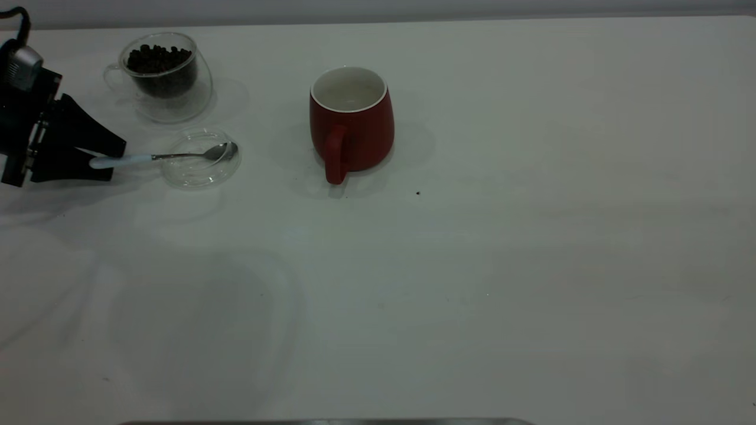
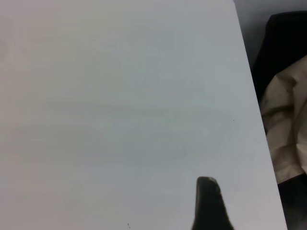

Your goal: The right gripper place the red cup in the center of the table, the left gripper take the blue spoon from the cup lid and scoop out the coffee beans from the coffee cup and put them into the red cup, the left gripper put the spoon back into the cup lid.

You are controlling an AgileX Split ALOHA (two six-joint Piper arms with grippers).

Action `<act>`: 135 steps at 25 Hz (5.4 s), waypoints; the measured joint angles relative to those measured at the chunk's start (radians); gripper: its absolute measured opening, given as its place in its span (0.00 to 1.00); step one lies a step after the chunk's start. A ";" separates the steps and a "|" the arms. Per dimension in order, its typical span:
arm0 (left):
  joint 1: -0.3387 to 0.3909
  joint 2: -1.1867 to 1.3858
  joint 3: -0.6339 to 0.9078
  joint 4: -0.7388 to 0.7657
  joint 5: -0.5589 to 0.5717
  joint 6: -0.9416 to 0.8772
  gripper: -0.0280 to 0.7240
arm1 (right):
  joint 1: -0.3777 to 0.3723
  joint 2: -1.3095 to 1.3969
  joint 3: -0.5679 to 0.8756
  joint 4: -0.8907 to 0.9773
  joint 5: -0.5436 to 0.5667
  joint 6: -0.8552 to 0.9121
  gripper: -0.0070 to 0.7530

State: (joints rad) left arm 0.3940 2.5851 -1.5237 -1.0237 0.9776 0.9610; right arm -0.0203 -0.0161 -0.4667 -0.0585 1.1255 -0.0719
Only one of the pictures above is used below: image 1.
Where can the red ceramic mug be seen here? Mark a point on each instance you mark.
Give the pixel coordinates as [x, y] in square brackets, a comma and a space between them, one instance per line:
[360, 141]

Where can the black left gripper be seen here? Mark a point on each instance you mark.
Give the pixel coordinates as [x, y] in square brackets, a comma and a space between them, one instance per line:
[15, 124]

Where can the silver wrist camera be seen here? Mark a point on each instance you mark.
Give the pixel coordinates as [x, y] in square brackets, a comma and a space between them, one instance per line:
[23, 68]

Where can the clear glass cup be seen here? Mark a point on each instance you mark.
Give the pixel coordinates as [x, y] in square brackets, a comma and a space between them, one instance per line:
[183, 106]

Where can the dark coffee beans pile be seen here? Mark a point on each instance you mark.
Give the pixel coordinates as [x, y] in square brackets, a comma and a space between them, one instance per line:
[162, 68]

